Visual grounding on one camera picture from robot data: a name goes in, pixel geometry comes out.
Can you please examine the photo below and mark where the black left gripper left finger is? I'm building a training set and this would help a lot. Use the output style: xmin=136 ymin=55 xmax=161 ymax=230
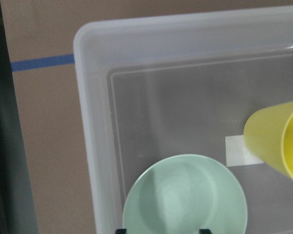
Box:
xmin=115 ymin=229 xmax=126 ymax=234

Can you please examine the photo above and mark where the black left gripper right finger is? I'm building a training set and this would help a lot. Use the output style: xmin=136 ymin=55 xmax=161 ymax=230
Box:
xmin=199 ymin=229 xmax=211 ymax=234

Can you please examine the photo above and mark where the green ceramic bowl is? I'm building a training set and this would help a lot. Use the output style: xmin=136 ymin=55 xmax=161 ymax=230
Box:
xmin=122 ymin=154 xmax=248 ymax=234

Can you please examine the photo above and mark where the yellow plastic cup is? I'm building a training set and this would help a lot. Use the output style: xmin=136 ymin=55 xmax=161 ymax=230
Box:
xmin=243 ymin=101 xmax=293 ymax=180

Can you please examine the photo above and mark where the white label in box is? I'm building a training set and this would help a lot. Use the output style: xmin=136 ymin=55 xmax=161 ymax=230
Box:
xmin=225 ymin=135 xmax=264 ymax=167

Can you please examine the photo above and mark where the clear plastic storage box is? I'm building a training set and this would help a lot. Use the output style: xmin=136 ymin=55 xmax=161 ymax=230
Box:
xmin=73 ymin=6 xmax=293 ymax=234

